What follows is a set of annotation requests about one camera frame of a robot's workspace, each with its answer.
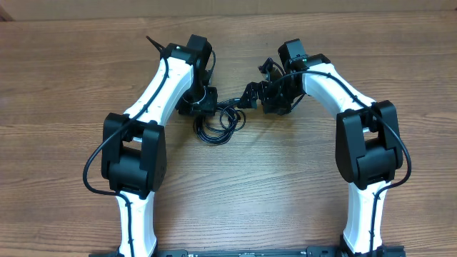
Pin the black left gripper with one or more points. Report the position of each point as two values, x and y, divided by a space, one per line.
209 106

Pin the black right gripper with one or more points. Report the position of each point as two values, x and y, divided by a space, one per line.
263 98

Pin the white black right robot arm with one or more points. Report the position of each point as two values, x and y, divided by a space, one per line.
369 149

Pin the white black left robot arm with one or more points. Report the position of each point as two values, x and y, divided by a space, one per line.
130 163

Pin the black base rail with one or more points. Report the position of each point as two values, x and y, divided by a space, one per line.
311 251

